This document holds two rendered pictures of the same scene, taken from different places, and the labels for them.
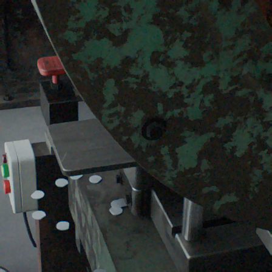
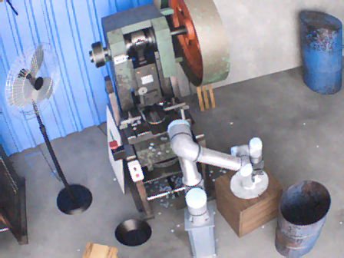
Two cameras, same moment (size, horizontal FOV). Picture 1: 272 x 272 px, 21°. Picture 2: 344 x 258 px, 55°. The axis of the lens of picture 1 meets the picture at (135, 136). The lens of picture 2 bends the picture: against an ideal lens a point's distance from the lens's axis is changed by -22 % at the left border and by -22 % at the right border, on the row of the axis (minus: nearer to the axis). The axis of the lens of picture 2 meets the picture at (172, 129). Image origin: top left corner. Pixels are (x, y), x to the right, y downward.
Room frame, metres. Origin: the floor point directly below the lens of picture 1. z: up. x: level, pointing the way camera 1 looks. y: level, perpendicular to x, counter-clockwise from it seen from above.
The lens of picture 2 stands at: (0.63, 2.21, 2.44)
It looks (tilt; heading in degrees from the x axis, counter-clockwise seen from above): 38 degrees down; 278
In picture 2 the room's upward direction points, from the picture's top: 11 degrees counter-clockwise
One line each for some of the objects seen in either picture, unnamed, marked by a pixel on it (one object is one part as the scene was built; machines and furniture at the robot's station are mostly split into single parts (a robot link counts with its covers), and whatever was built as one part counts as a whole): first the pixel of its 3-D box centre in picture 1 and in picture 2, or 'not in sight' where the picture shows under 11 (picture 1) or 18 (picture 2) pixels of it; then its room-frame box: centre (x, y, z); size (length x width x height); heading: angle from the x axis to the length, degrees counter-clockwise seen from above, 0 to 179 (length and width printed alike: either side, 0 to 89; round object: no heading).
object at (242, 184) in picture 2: not in sight; (249, 182); (0.43, 0.27, 0.36); 0.29 x 0.29 x 0.01
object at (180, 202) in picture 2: not in sight; (171, 184); (1.03, -0.03, 0.14); 0.59 x 0.10 x 0.05; 108
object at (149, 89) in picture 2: not in sight; (146, 79); (1.06, -0.12, 1.04); 0.17 x 0.15 x 0.30; 108
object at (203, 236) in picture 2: not in sight; (201, 235); (0.79, 0.61, 0.23); 0.19 x 0.19 x 0.45; 2
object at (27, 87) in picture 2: not in sight; (41, 110); (2.07, -0.34, 0.80); 1.24 x 0.65 x 1.59; 108
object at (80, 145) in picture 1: (128, 167); (160, 129); (1.02, 0.01, 0.72); 0.25 x 0.14 x 0.14; 108
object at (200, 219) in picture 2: not in sight; (198, 213); (0.79, 0.61, 0.50); 0.15 x 0.15 x 0.10
